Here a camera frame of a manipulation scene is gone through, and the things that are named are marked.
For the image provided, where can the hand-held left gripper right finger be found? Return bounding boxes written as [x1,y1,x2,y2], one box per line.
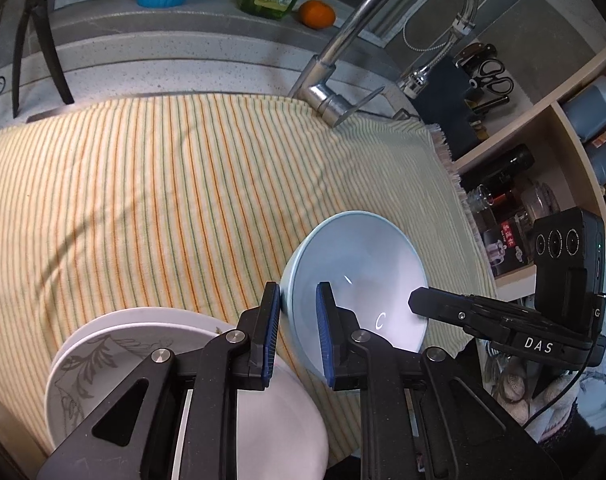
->
[316,282,564,480]

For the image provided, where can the black box red label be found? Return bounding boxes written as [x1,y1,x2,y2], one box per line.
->
[482,217,537,279]

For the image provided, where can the orange fruit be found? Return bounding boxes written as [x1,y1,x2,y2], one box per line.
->
[298,0,336,30]

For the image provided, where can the large grey blue jug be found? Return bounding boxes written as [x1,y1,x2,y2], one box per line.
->
[562,76,606,144]

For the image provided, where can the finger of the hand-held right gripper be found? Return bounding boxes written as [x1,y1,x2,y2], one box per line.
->
[407,286,515,342]

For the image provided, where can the black bottle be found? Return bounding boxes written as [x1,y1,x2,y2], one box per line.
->
[475,144,536,197]

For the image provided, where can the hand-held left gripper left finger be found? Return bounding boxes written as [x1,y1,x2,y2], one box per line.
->
[35,282,280,480]

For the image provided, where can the person's right hand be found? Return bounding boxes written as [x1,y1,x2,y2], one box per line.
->
[486,355,577,427]

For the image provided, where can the yellow striped cloth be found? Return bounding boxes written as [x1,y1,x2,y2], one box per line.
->
[0,94,500,462]

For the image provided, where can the black handled kitchen tool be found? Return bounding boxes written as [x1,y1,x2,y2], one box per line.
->
[464,95,510,113]

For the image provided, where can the dark blue knife block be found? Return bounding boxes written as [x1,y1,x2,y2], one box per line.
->
[412,55,490,164]

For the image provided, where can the beige wooden shelf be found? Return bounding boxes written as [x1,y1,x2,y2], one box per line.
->
[452,42,606,307]

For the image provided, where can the small glass bottle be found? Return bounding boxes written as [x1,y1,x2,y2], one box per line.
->
[465,185,492,217]

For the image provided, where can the white plate grey leaf print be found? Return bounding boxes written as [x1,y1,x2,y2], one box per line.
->
[44,324,330,480]

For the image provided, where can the blue patterned cloth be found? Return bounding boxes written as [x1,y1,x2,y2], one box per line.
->
[526,259,606,443]

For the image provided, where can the chrome faucet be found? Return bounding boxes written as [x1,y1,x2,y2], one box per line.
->
[289,0,480,129]

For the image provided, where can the flexible faucet sprayer hose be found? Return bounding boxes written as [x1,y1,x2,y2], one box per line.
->
[397,22,472,100]

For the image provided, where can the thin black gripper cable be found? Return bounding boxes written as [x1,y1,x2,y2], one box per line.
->
[524,352,601,427]

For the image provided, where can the glass jar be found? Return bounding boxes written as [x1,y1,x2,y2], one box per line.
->
[520,182,560,222]

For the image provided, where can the light blue bowl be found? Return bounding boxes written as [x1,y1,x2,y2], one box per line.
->
[279,211,427,387]

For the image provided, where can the brown handled knife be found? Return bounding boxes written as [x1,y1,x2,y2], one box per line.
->
[455,42,498,69]

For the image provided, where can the black scissors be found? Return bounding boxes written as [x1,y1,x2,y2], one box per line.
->
[467,59,515,96]

